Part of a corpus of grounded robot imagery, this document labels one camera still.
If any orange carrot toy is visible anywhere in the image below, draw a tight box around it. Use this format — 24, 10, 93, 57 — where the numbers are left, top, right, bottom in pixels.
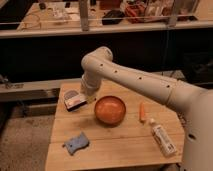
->
139, 103, 146, 123

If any metal frame post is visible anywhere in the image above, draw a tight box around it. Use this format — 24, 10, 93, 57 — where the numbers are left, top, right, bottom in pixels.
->
78, 0, 89, 31

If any orange bowl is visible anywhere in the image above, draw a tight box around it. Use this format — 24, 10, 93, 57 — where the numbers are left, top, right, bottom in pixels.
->
94, 96, 126, 125

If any black bag on bench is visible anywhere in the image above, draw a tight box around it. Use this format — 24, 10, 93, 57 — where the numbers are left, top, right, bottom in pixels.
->
102, 10, 125, 25

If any orange tool on bench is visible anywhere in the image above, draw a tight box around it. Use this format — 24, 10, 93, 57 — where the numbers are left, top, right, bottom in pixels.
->
125, 4, 145, 23

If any white ceramic cup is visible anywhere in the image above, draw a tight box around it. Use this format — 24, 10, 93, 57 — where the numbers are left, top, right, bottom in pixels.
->
64, 90, 78, 100

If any wooden table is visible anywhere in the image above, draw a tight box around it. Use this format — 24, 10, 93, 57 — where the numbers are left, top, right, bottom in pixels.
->
45, 81, 184, 171

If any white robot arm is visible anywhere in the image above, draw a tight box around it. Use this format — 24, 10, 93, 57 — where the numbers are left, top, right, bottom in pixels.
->
81, 46, 213, 171

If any white glue bottle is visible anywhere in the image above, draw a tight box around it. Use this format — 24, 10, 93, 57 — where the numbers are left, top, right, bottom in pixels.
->
149, 118, 177, 157

